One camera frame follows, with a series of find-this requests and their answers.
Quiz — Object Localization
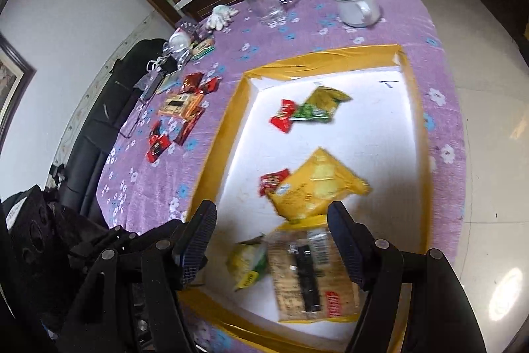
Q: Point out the long dark red candy packet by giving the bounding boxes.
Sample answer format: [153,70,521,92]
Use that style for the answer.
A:
[174,109,206,147]

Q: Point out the white plastic jar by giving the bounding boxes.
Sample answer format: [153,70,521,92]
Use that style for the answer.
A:
[169,27,191,52]

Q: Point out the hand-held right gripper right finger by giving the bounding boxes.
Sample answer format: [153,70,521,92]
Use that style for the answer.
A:
[328,201,489,353]

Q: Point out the white tray with yellow tape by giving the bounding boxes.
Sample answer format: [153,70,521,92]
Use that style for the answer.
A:
[178,44,434,353]

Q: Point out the black red candy packet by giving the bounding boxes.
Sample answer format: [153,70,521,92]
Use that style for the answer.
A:
[145,136,171,164]

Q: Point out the teal booklet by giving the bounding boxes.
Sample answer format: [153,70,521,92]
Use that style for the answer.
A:
[156,74,183,95]

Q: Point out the large yellow green snack packet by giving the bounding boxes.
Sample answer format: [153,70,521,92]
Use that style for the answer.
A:
[289,85,354,125]

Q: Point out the orange biscuit packet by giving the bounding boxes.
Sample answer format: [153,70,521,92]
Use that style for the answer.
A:
[266,218,364,323]
[158,92,205,120]

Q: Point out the white work glove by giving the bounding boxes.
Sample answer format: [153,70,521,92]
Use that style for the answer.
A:
[205,4,239,32]

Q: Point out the black leather sofa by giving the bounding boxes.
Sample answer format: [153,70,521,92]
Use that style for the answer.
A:
[50,39,170,221]

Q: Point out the purple floral tablecloth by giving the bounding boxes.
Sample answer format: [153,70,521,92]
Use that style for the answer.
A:
[96,0,468,353]

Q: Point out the white enamel mug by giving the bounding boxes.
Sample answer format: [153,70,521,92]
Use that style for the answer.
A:
[331,0,381,28]

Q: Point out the framed wall picture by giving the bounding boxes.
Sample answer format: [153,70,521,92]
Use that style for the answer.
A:
[0,32,37,141]

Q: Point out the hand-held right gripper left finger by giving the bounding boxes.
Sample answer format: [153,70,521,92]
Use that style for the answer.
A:
[54,200,218,353]

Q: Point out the black phone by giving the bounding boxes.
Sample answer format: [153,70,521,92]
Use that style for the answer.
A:
[141,72,164,99]

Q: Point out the black eyeglasses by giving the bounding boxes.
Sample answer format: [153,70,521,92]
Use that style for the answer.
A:
[118,101,151,139]

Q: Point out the green flat packet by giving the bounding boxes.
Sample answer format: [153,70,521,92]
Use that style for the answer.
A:
[191,38,216,58]

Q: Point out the small yellow green snack packet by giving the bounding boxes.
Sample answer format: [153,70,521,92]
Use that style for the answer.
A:
[226,235,269,292]

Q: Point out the yellow chips packet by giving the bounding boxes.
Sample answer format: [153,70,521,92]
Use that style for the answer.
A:
[264,147,371,223]

